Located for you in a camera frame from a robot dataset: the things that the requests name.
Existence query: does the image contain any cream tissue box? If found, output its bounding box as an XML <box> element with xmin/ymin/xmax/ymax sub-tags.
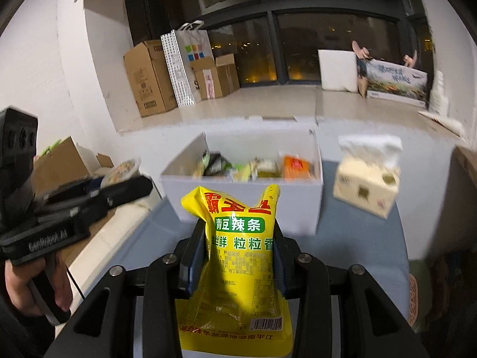
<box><xmin>332</xmin><ymin>134</ymin><xmax>404</xmax><ymax>219</ymax></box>

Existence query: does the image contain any dark snack packet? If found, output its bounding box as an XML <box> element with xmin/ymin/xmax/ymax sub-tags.
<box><xmin>203</xmin><ymin>152</ymin><xmax>235</xmax><ymax>177</ymax></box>

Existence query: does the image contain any large brown cardboard box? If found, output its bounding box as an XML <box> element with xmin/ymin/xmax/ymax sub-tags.
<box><xmin>31</xmin><ymin>136</ymin><xmax>114</xmax><ymax>195</ymax></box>

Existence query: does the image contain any black cable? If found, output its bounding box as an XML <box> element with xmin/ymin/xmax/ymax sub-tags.
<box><xmin>64</xmin><ymin>264</ymin><xmax>86</xmax><ymax>300</ymax></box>

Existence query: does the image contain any printed landscape board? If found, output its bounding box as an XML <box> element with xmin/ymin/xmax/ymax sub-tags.
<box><xmin>364</xmin><ymin>58</ymin><xmax>430</xmax><ymax>107</ymax></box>

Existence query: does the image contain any white dotted paper bag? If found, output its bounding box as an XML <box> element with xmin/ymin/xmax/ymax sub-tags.
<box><xmin>160</xmin><ymin>20</ymin><xmax>216</xmax><ymax>108</ymax></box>

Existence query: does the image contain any labelled cardboard box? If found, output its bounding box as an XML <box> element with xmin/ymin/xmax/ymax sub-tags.
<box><xmin>190</xmin><ymin>65</ymin><xmax>225</xmax><ymax>101</ymax></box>

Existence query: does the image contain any round woven cushion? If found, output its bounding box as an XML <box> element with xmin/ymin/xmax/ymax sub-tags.
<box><xmin>408</xmin><ymin>271</ymin><xmax>430</xmax><ymax>329</ymax></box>

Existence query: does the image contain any instant noodle bowl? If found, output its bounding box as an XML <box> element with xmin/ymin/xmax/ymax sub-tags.
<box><xmin>100</xmin><ymin>158</ymin><xmax>143</xmax><ymax>188</ymax></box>

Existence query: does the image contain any green packet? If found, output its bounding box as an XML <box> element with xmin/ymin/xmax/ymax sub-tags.
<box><xmin>38</xmin><ymin>139</ymin><xmax>63</xmax><ymax>158</ymax></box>

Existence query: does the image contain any yellow snack packet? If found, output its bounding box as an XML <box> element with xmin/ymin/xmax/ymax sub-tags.
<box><xmin>175</xmin><ymin>184</ymin><xmax>296</xmax><ymax>358</ymax></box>

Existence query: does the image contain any pale snack packet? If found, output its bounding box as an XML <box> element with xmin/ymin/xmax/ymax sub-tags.
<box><xmin>193</xmin><ymin>151</ymin><xmax>211</xmax><ymax>178</ymax></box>

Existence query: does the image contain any dark window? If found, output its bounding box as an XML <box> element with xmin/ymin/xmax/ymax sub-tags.
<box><xmin>120</xmin><ymin>0</ymin><xmax>437</xmax><ymax>87</ymax></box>

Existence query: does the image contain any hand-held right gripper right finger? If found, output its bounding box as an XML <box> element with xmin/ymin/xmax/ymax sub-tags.
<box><xmin>273</xmin><ymin>227</ymin><xmax>433</xmax><ymax>358</ymax></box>

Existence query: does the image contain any white foam box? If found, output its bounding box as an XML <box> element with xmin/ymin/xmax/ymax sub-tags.
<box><xmin>317</xmin><ymin>48</ymin><xmax>360</xmax><ymax>92</ymax></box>

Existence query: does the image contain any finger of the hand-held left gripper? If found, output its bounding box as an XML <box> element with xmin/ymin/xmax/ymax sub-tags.
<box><xmin>41</xmin><ymin>178</ymin><xmax>103</xmax><ymax>206</ymax></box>
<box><xmin>35</xmin><ymin>175</ymin><xmax>154</xmax><ymax>232</ymax></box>

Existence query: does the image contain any tall cardboard box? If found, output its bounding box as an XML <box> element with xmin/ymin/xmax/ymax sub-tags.
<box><xmin>124</xmin><ymin>40</ymin><xmax>178</xmax><ymax>118</ymax></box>

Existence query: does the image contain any person's left hand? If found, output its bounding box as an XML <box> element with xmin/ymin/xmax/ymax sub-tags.
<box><xmin>4</xmin><ymin>254</ymin><xmax>74</xmax><ymax>313</ymax></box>

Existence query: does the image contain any white storage box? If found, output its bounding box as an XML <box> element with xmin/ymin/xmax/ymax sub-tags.
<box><xmin>159</xmin><ymin>130</ymin><xmax>324</xmax><ymax>237</ymax></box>

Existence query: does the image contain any orange snack packet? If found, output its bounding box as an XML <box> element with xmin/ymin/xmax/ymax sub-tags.
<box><xmin>281</xmin><ymin>154</ymin><xmax>314</xmax><ymax>180</ymax></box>

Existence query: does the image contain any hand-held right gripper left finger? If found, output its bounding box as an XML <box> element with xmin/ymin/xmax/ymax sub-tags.
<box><xmin>45</xmin><ymin>218</ymin><xmax>208</xmax><ymax>358</ymax></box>

